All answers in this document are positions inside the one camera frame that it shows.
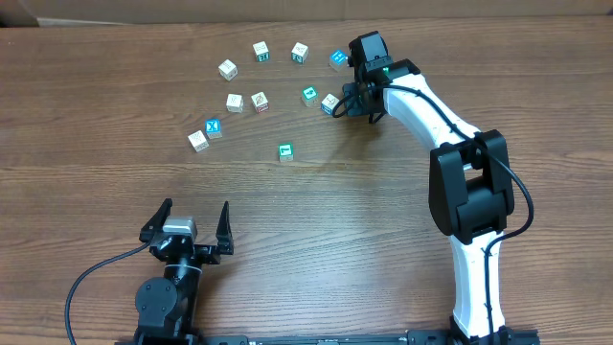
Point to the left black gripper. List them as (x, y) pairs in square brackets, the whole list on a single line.
[(224, 241)]

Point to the block with green J side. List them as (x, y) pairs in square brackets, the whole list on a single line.
[(299, 52)]

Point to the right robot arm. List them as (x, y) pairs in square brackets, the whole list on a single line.
[(470, 193)]

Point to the plain wooden block upper left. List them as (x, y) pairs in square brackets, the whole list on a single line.
[(228, 70)]

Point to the block with red Y side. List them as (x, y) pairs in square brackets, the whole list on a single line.
[(260, 102)]

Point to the green 7 top block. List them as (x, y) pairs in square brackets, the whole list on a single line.
[(286, 152)]

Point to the wooden block lower left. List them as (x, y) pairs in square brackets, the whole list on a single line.
[(198, 140)]

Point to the block with blue side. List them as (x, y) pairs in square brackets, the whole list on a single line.
[(329, 103)]

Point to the green 4 top block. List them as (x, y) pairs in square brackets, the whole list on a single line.
[(309, 96)]

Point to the wooden block with engraved drawing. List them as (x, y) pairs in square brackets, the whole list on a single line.
[(235, 103)]

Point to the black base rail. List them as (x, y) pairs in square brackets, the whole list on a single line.
[(325, 340)]

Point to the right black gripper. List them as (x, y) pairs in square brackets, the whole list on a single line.
[(354, 106)]

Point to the block with green R side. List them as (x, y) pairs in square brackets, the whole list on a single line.
[(261, 51)]

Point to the blue X top block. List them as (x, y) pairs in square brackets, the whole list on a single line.
[(213, 128)]

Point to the blue H top block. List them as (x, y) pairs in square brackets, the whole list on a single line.
[(338, 60)]

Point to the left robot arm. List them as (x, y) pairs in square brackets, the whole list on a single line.
[(166, 304)]

